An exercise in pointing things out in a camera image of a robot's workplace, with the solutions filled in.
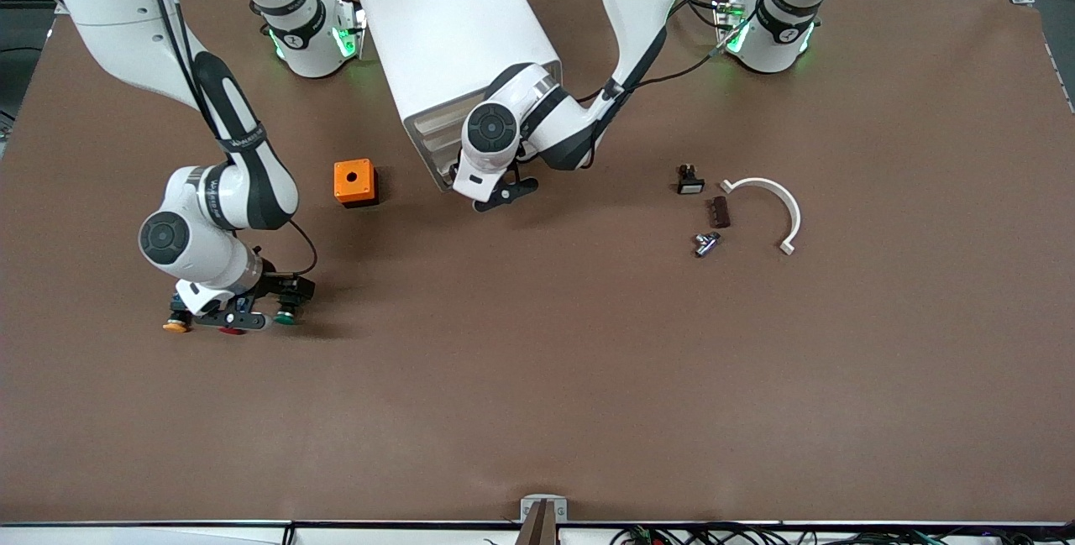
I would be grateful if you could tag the yellow push button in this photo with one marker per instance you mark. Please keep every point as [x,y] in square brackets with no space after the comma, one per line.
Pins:
[175,326]

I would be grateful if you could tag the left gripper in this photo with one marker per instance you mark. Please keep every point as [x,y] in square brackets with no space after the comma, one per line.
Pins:
[453,170]

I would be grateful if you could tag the small silver metal connector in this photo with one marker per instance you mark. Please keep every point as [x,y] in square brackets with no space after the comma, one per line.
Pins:
[705,244]

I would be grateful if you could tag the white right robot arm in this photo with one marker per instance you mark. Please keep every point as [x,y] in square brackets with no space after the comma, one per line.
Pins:
[117,7]

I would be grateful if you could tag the brown terminal block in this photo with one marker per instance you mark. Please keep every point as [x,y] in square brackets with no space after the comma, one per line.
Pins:
[721,212]

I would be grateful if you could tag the small black rectangular switch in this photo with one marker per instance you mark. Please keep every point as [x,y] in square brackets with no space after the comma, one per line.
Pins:
[690,184]

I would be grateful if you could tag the red push button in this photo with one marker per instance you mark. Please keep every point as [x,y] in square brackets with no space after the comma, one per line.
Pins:
[231,332]

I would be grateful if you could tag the white curved plastic bracket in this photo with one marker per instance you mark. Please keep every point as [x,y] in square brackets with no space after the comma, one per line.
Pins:
[796,217]

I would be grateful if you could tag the brown mount bar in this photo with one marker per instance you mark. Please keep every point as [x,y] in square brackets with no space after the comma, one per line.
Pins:
[537,528]

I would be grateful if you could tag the green push button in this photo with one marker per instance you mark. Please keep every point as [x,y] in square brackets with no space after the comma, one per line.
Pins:
[285,318]

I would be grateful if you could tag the grey metal mount bracket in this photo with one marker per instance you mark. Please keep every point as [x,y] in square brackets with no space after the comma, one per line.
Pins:
[527,510]

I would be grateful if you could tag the orange box with hole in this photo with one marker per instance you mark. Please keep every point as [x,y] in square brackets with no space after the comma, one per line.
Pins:
[353,180]

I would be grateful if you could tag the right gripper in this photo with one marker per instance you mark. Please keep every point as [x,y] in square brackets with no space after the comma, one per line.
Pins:
[275,285]

